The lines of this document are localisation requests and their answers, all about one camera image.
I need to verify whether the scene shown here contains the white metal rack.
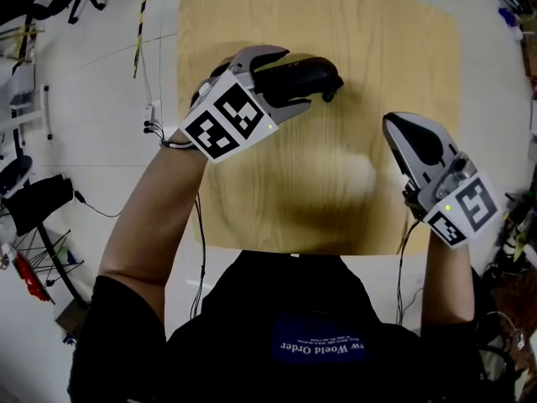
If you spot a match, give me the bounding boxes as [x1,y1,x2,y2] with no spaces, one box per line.
[0,60,55,143]

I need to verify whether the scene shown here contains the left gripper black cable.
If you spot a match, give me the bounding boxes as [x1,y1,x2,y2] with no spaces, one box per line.
[189,194,207,320]

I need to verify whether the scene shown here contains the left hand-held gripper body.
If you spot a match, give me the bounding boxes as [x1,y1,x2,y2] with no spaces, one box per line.
[179,55,280,165]

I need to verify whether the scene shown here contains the black folding stand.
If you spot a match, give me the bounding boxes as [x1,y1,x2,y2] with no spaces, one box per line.
[16,222,91,311]

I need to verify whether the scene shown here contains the red cloth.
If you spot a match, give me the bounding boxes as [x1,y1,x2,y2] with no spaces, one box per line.
[14,251,56,306]

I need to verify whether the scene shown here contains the person's black shirt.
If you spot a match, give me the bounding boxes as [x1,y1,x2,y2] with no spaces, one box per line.
[68,249,518,403]

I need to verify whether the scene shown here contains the wooden table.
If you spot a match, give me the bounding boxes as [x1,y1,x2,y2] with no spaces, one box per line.
[176,0,463,256]

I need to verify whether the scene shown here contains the black floor cable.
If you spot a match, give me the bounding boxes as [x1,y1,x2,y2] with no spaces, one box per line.
[73,189,123,219]

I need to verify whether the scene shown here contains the person's right forearm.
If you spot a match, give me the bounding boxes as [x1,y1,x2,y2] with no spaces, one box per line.
[420,233,476,340]

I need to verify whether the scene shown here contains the person's left forearm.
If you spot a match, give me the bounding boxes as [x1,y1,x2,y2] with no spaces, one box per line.
[97,127,207,332]

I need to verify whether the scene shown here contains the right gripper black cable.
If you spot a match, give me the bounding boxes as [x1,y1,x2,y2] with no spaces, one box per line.
[394,219,421,327]

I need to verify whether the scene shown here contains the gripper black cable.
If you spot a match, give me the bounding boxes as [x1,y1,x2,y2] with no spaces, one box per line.
[189,194,207,320]
[394,219,421,327]

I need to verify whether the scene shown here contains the yellow black striped pole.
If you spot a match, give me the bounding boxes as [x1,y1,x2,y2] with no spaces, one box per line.
[133,0,153,80]

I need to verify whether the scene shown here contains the round white black device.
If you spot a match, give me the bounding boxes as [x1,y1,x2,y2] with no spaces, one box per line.
[0,154,34,200]

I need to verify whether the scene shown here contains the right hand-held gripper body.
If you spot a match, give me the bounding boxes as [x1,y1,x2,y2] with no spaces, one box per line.
[401,151,501,249]

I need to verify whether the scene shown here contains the black curved item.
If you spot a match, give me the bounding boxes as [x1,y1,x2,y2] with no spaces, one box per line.
[250,55,346,105]

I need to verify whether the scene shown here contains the black bag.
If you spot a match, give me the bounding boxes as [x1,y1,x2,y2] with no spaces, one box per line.
[0,173,76,238]

